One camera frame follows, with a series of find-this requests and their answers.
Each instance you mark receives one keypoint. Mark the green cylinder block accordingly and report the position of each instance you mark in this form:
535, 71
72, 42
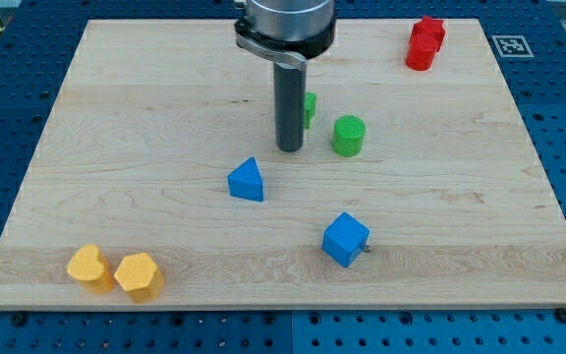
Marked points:
348, 135

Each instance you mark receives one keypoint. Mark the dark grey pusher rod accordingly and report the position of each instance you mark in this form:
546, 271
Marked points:
289, 106

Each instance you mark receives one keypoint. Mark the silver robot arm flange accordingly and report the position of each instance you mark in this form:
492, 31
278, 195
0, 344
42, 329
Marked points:
288, 33

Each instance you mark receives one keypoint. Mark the green star block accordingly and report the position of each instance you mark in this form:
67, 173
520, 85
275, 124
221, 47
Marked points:
310, 105

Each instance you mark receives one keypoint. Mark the red star block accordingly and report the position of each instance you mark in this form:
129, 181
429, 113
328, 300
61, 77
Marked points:
430, 26

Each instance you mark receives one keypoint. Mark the blue triangle block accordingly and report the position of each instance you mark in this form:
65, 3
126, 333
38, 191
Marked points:
245, 181

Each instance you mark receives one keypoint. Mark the blue cube block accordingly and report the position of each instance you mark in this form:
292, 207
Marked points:
344, 239

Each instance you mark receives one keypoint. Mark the light wooden board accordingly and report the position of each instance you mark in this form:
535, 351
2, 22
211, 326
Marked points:
155, 114

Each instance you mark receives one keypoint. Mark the yellow hexagon block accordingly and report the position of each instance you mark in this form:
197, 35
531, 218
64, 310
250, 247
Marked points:
140, 277

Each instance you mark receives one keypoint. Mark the red cylinder block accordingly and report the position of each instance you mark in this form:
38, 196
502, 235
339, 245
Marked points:
421, 52

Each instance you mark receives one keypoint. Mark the yellow heart block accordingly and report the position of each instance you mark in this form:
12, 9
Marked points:
90, 269

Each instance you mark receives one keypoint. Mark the white fiducial marker tag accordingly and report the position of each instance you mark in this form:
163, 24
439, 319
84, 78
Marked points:
512, 46

